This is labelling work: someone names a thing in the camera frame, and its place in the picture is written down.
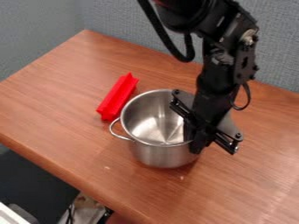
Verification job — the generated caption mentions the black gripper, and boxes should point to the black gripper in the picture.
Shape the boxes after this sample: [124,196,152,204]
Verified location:
[169,77,243,155]

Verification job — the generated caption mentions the stainless steel pot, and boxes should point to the stainless steel pot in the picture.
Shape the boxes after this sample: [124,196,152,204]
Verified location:
[108,89,199,168]

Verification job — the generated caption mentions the red plastic block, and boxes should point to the red plastic block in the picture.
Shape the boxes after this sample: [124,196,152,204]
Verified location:
[96,73,139,122]

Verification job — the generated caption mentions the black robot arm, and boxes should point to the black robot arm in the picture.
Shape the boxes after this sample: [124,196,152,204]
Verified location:
[136,0,259,154]

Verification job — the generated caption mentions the white object bottom left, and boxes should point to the white object bottom left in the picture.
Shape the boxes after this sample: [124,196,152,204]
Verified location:
[0,202,31,224]

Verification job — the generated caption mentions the grey bag under table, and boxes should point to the grey bag under table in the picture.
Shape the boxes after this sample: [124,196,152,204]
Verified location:
[57,192,113,224]

